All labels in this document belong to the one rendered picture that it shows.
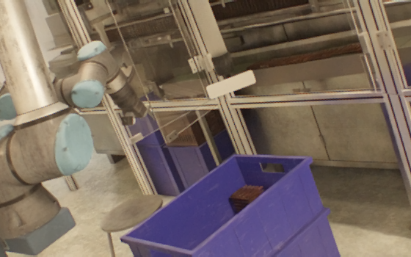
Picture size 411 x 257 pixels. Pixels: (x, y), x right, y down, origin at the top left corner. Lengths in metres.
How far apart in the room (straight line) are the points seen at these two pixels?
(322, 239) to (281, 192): 0.28
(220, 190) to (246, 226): 0.43
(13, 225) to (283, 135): 1.62
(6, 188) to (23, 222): 0.10
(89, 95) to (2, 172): 0.37
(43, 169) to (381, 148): 1.53
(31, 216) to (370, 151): 1.53
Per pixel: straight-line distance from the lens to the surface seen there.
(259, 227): 2.16
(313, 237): 2.36
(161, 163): 3.52
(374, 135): 2.76
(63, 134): 1.66
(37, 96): 1.70
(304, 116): 2.95
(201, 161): 3.23
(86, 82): 1.95
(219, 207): 2.53
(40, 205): 1.83
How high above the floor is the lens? 1.30
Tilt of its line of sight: 16 degrees down
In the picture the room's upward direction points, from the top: 22 degrees counter-clockwise
